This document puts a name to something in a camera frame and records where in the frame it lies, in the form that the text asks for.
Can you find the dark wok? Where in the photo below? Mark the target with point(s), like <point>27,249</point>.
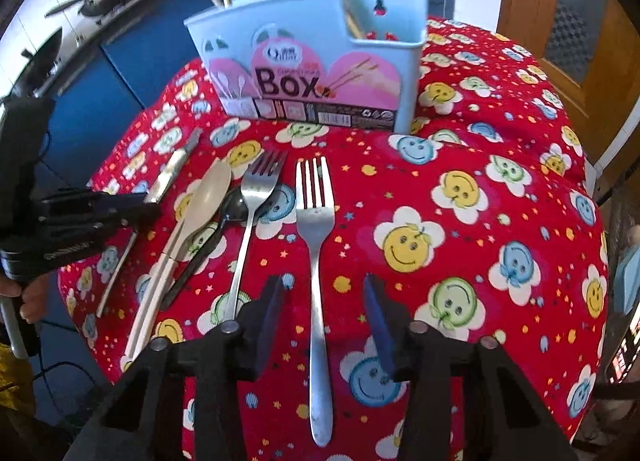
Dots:
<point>42,61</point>

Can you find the small silver fork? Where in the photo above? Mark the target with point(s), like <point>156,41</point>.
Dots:
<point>257,186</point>

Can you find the black spoon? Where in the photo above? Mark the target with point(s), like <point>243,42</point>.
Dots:
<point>235,208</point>

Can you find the wooden door with glass pane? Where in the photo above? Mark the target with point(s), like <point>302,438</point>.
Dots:
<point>540,1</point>

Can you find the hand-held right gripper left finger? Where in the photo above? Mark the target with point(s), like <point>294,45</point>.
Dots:
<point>272,311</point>

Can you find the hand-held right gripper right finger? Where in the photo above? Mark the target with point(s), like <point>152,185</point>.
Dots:
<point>377,321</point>

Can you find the light blue utensil holder box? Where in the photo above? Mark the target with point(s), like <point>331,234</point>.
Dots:
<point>320,31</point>

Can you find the metal chopstick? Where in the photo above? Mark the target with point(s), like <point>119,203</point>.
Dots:
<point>117,273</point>

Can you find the person's left hand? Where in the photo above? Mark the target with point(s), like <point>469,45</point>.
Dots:
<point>35,298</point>

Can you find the silver knife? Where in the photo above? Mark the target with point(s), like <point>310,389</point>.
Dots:
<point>170,168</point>

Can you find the red smiley flower tablecloth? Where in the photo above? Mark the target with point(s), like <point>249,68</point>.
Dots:
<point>475,181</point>

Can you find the large silver fork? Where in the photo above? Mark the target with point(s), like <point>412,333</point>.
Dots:
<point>315,221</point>

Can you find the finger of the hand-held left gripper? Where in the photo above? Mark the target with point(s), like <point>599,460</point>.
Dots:
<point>110,206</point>
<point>90,231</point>

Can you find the beige spoon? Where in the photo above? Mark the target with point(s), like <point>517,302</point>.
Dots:
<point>207,191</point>

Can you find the blue kitchen base cabinets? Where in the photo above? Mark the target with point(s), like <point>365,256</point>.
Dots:
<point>125,61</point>

